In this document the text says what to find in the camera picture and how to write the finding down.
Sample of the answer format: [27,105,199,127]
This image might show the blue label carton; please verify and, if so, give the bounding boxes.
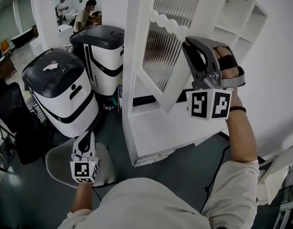
[117,83,125,115]

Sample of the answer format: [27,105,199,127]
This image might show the black office chair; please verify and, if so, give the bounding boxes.
[0,77,52,166]

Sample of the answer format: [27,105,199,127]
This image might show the grey round stool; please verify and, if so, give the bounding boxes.
[45,137,116,188]

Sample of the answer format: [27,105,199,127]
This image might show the white black mobile robot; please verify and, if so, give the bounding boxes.
[21,48,99,138]
[69,24,125,96]

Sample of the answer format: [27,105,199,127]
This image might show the flat black box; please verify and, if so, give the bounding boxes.
[133,95,157,107]

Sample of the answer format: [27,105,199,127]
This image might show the orange chair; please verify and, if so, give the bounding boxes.
[0,39,12,56]

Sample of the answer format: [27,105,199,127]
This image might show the person's right forearm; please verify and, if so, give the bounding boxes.
[226,89,259,163]

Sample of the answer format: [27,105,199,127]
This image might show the white cabinet glass door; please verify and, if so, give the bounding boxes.
[134,0,230,115]

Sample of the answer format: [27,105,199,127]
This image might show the person's right hand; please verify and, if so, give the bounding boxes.
[212,45,245,80]

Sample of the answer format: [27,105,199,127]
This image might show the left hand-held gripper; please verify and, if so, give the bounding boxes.
[70,130,100,184]

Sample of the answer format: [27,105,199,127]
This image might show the white desk shelf unit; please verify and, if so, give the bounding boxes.
[121,0,269,168]

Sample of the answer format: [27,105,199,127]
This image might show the crumpled white tissue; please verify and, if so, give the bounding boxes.
[42,63,59,72]

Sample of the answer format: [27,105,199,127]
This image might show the person's left forearm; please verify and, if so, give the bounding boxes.
[70,182,94,213]

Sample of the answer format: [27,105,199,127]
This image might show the dark wrist band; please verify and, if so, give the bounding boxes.
[230,105,247,114]

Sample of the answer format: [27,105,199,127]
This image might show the person's white sweatshirt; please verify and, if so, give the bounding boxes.
[57,160,261,229]

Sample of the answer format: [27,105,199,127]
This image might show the white box with black dots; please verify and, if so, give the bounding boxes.
[57,24,74,38]

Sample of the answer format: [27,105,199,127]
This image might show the black floor cable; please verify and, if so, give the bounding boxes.
[200,144,231,215]

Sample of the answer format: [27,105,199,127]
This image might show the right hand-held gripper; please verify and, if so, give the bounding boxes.
[182,35,247,121]

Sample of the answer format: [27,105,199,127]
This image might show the black bench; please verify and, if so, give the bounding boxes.
[10,27,34,48]

